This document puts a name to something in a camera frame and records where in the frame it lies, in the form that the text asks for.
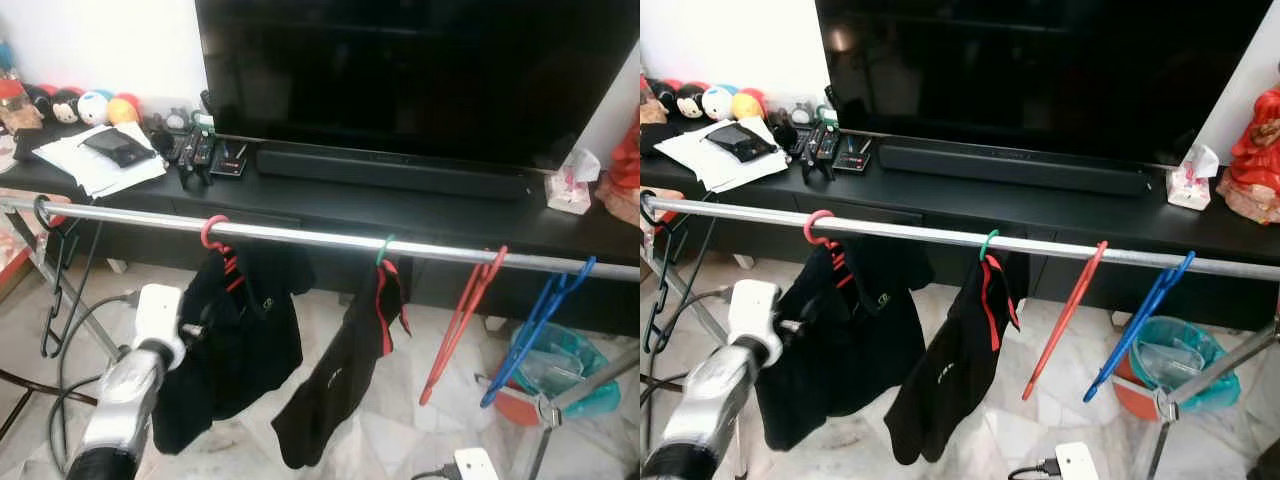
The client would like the plain black shirt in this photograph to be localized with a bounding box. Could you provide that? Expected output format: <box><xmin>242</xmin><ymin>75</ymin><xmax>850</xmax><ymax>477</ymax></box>
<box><xmin>150</xmin><ymin>243</ymin><xmax>317</xmax><ymax>456</ymax></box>
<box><xmin>755</xmin><ymin>238</ymin><xmax>937</xmax><ymax>451</ymax></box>

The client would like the black soundbar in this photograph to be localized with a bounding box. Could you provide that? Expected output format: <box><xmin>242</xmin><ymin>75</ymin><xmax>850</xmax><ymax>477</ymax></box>
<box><xmin>877</xmin><ymin>143</ymin><xmax>1153</xmax><ymax>197</ymax></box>
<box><xmin>255</xmin><ymin>148</ymin><xmax>533</xmax><ymax>201</ymax></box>

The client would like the orange bin with teal liner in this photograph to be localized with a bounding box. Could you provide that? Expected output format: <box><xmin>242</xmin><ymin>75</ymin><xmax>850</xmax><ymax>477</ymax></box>
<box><xmin>1112</xmin><ymin>316</ymin><xmax>1242</xmax><ymax>423</ymax></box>
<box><xmin>494</xmin><ymin>322</ymin><xmax>622</xmax><ymax>429</ymax></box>

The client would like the brown plush toy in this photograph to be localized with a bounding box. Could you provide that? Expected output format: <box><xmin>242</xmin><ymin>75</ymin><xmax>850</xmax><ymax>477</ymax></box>
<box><xmin>640</xmin><ymin>75</ymin><xmax>669</xmax><ymax>129</ymax></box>
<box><xmin>0</xmin><ymin>78</ymin><xmax>46</xmax><ymax>137</ymax></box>

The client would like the black pouch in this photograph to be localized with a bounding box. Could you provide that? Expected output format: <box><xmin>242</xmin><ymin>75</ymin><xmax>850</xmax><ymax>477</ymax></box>
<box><xmin>705</xmin><ymin>123</ymin><xmax>780</xmax><ymax>164</ymax></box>
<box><xmin>82</xmin><ymin>128</ymin><xmax>159</xmax><ymax>169</ymax></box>

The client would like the yellow red plush toy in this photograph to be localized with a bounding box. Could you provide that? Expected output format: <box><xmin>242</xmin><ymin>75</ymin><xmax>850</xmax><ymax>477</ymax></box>
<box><xmin>731</xmin><ymin>88</ymin><xmax>767</xmax><ymax>123</ymax></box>
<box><xmin>106</xmin><ymin>93</ymin><xmax>142</xmax><ymax>128</ymax></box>

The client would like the black shirt with red trim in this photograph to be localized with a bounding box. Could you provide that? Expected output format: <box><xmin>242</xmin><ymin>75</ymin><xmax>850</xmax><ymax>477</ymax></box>
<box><xmin>884</xmin><ymin>250</ymin><xmax>1031</xmax><ymax>467</ymax></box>
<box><xmin>271</xmin><ymin>255</ymin><xmax>413</xmax><ymax>471</ymax></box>

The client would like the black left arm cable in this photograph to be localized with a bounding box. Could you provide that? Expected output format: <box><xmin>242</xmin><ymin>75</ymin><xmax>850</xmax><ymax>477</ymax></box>
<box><xmin>45</xmin><ymin>290</ymin><xmax>141</xmax><ymax>473</ymax></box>
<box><xmin>640</xmin><ymin>288</ymin><xmax>736</xmax><ymax>461</ymax></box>

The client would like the white tissue pack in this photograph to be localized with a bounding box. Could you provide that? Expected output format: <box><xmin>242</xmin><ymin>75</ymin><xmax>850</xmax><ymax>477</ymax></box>
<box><xmin>545</xmin><ymin>148</ymin><xmax>602</xmax><ymax>216</ymax></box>
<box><xmin>1166</xmin><ymin>143</ymin><xmax>1221</xmax><ymax>211</ymax></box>

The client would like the black TV cabinet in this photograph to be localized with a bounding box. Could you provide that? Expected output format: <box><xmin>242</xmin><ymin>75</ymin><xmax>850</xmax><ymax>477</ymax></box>
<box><xmin>640</xmin><ymin>140</ymin><xmax>1280</xmax><ymax>333</ymax></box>
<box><xmin>0</xmin><ymin>150</ymin><xmax>641</xmax><ymax>338</ymax></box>

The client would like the black television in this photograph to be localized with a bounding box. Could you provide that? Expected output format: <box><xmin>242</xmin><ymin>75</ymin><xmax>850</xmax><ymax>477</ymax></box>
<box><xmin>195</xmin><ymin>0</ymin><xmax>641</xmax><ymax>171</ymax></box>
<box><xmin>815</xmin><ymin>0</ymin><xmax>1274</xmax><ymax>166</ymax></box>

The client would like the pink plastic hanger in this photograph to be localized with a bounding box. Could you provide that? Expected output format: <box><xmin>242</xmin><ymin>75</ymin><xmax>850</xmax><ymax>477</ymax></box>
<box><xmin>803</xmin><ymin>209</ymin><xmax>851</xmax><ymax>287</ymax></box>
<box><xmin>200</xmin><ymin>214</ymin><xmax>247</xmax><ymax>293</ymax></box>

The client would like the red plastic hanger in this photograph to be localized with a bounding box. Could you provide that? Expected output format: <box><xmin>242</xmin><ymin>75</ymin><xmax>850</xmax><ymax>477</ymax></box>
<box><xmin>1021</xmin><ymin>240</ymin><xmax>1110</xmax><ymax>402</ymax></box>
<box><xmin>418</xmin><ymin>245</ymin><xmax>509</xmax><ymax>407</ymax></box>

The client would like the white blue plush toy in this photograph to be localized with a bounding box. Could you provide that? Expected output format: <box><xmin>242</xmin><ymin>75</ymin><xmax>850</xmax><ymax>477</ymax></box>
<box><xmin>701</xmin><ymin>85</ymin><xmax>736</xmax><ymax>123</ymax></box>
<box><xmin>77</xmin><ymin>90</ymin><xmax>111</xmax><ymax>128</ymax></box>

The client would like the thin black hanger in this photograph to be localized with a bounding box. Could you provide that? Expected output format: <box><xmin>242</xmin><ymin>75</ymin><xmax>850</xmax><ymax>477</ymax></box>
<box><xmin>640</xmin><ymin>190</ymin><xmax>719</xmax><ymax>354</ymax></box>
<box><xmin>33</xmin><ymin>195</ymin><xmax>107</xmax><ymax>359</ymax></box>

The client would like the blue plastic hanger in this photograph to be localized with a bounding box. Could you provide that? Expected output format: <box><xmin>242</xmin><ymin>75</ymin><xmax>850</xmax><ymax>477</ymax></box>
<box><xmin>479</xmin><ymin>256</ymin><xmax>599</xmax><ymax>410</ymax></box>
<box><xmin>1082</xmin><ymin>250</ymin><xmax>1197</xmax><ymax>405</ymax></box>

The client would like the red laughing Buddha statue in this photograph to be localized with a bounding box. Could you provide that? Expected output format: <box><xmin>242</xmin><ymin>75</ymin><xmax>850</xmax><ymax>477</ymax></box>
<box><xmin>598</xmin><ymin>118</ymin><xmax>641</xmax><ymax>227</ymax></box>
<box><xmin>1216</xmin><ymin>85</ymin><xmax>1280</xmax><ymax>226</ymax></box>

